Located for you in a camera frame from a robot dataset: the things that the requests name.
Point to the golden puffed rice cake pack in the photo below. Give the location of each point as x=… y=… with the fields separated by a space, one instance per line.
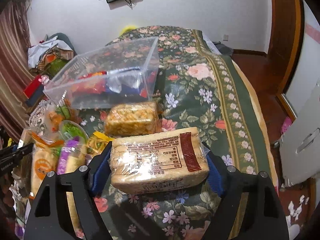
x=133 y=119

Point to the floral green bedspread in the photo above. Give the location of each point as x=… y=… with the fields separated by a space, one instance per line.
x=194 y=88

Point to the green edged clear cookie bag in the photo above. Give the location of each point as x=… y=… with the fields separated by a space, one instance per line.
x=56 y=113

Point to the pink plush toy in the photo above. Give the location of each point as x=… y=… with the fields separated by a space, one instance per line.
x=45 y=79

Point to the green jelly cup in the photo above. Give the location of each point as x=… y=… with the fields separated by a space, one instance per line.
x=69 y=129

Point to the red snack packet in bin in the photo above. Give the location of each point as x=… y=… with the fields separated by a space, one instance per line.
x=94 y=84

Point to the red and black box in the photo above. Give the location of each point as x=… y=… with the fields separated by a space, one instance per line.
x=34 y=91

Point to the blue silver snack packet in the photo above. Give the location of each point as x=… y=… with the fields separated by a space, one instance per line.
x=126 y=86

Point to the wooden door frame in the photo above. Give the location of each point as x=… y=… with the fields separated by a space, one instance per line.
x=287 y=31

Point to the orange label rice cracker pack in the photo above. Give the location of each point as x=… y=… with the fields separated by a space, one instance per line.
x=45 y=157

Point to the purple label rice cracker pack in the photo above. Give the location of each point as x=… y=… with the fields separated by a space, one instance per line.
x=72 y=156

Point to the pile of clothes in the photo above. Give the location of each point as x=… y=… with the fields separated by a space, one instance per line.
x=50 y=56

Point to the clear plastic storage bin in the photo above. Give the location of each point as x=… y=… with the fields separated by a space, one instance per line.
x=138 y=57

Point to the yellow plush object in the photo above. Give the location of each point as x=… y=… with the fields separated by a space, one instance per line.
x=127 y=29

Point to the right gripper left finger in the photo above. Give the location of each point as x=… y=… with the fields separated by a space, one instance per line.
x=99 y=171

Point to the striped maroon curtain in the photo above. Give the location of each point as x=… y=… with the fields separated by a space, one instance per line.
x=15 y=75

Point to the beige biscuit brick package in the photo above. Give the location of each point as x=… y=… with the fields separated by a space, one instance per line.
x=158 y=162

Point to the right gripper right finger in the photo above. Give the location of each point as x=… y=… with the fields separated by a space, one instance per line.
x=217 y=171

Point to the yellow snack mix packet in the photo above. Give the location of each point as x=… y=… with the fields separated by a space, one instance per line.
x=97 y=142

